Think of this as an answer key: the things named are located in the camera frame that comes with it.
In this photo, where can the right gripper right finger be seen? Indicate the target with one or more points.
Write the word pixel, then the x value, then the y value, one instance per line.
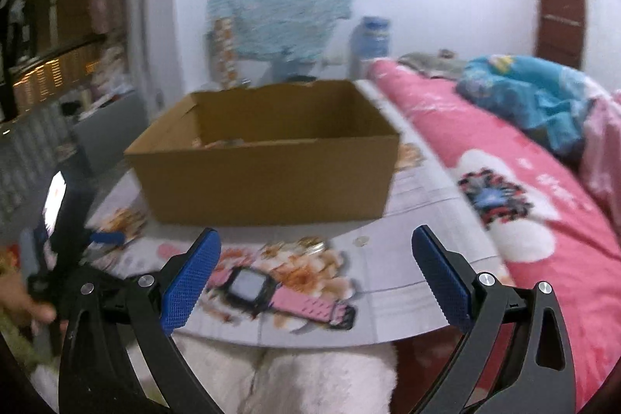
pixel 514 354

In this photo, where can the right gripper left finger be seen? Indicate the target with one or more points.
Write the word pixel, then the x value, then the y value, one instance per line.
pixel 96 375

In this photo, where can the left hand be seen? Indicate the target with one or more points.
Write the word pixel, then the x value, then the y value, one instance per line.
pixel 19 306

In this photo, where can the grey storage bin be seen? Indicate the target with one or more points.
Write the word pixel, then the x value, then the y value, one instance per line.
pixel 105 134

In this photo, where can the pink floral bed cover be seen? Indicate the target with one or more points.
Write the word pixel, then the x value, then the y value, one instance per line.
pixel 544 224

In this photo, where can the brown cardboard box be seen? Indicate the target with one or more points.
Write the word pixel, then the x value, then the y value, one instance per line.
pixel 282 154

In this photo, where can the blue patterned blanket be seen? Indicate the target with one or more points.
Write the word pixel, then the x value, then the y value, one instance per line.
pixel 547 101

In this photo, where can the brown wooden door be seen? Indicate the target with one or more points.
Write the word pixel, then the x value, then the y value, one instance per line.
pixel 561 32

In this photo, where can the gold ring jewelry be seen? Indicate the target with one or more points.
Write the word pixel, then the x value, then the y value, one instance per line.
pixel 310 245

